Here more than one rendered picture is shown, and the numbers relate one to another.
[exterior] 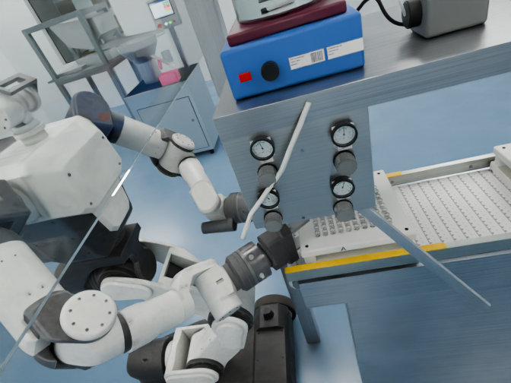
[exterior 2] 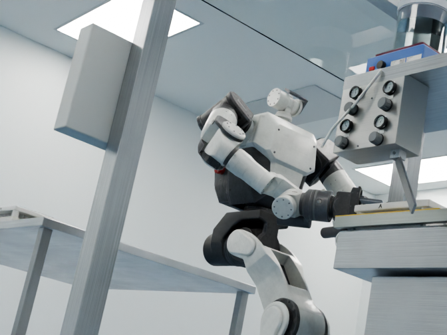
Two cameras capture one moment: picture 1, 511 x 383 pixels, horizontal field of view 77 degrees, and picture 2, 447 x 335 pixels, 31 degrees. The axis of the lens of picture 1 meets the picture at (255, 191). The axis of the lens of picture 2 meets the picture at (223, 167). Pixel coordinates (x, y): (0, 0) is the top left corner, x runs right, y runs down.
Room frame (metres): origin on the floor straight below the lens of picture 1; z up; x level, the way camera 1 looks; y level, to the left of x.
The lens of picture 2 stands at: (-1.36, -1.14, 0.30)
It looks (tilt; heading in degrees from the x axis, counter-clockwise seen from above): 16 degrees up; 40
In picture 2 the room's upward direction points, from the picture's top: 12 degrees clockwise
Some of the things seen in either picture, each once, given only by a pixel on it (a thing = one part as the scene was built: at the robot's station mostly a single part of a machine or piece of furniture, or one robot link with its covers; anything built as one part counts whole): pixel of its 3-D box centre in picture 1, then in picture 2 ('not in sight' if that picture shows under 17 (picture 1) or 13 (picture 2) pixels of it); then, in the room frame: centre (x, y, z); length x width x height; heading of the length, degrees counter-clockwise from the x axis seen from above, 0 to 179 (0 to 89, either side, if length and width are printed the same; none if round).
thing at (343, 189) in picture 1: (342, 187); (380, 121); (0.41, -0.14, 1.09); 0.04 x 0.01 x 0.04; 77
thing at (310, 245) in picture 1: (346, 210); (418, 219); (0.58, -0.20, 0.88); 0.25 x 0.24 x 0.02; 167
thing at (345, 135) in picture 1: (344, 134); (389, 88); (0.40, -0.15, 1.18); 0.04 x 0.01 x 0.04; 77
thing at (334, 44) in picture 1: (287, 40); (414, 73); (0.56, -0.13, 1.30); 0.21 x 0.20 x 0.09; 167
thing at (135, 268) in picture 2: not in sight; (69, 260); (1.23, 1.89, 0.83); 1.50 x 1.10 x 0.04; 78
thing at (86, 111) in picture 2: not in sight; (104, 90); (-0.18, 0.27, 0.95); 0.17 x 0.06 x 0.26; 167
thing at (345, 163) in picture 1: (344, 161); (384, 102); (0.40, -0.14, 1.14); 0.03 x 0.02 x 0.04; 77
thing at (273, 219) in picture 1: (272, 219); (341, 139); (0.43, -0.01, 1.05); 0.03 x 0.02 x 0.05; 77
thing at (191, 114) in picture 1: (179, 115); not in sight; (3.25, 0.48, 0.38); 0.63 x 0.57 x 0.76; 75
